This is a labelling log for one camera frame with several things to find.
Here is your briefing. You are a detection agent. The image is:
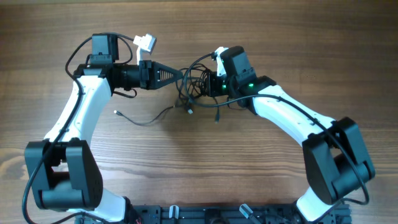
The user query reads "thick black USB-A cable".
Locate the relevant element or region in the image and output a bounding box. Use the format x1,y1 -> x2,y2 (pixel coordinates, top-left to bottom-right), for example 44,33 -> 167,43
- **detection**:
175,63 -> 215,115

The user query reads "black micro USB cable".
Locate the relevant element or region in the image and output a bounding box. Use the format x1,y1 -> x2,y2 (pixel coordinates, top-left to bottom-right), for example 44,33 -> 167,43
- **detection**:
113,105 -> 177,127

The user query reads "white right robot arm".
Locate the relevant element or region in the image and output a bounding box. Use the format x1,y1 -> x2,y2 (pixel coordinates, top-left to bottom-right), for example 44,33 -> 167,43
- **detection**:
205,46 -> 376,223

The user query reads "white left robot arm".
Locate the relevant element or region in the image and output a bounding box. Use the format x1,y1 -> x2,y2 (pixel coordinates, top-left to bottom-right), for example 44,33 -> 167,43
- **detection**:
23,32 -> 182,223

